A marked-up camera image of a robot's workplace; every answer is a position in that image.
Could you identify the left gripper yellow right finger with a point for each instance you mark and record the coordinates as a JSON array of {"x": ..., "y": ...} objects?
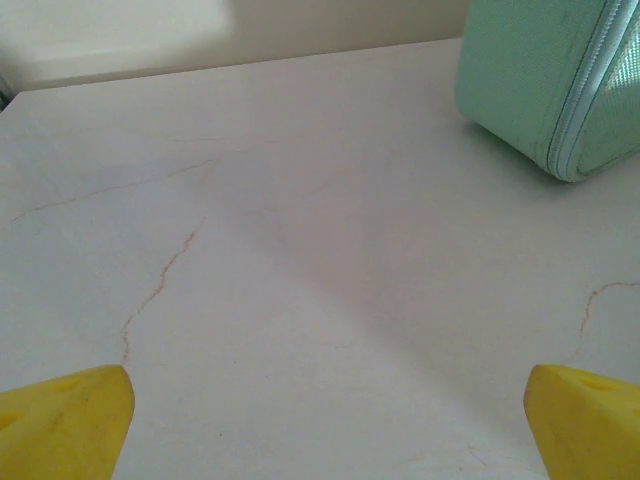
[{"x": 585, "y": 430}]

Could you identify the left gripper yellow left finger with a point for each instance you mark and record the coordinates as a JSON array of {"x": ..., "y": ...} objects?
[{"x": 65, "y": 425}]

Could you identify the mint green zip case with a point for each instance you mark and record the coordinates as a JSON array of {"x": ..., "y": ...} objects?
[{"x": 520, "y": 75}]

